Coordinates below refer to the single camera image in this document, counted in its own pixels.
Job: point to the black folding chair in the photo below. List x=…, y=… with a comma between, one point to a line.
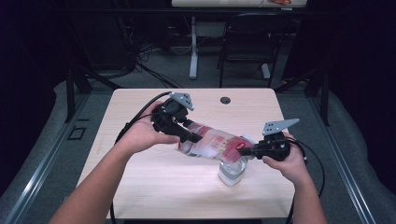
x=252, y=34

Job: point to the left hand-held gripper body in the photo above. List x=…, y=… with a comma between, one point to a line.
x=168, y=118

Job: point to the person's right hand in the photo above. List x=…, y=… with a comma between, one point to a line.
x=294, y=168

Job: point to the white desk foot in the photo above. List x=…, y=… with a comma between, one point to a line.
x=266, y=71

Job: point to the person's left hand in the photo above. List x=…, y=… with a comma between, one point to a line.
x=141, y=133

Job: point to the aluminium floor rail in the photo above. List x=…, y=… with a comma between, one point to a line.
x=40, y=183
x=342, y=165

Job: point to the translucent plastic container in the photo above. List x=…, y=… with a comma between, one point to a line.
x=232, y=174

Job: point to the dark round table grommet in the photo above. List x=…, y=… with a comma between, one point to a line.
x=225, y=100

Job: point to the white desk leg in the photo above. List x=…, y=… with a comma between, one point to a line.
x=193, y=53

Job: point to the red and white refill pouch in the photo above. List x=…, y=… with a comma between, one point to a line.
x=214, y=143

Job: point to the orange object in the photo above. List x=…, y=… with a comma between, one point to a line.
x=280, y=2

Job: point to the pale wooden desk top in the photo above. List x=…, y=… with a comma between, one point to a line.
x=224, y=3

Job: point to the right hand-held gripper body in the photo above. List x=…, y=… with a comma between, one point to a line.
x=277, y=147

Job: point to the black metal stand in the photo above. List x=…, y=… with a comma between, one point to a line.
x=325, y=99
x=70, y=93

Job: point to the grey box under desk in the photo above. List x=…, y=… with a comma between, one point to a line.
x=211, y=29

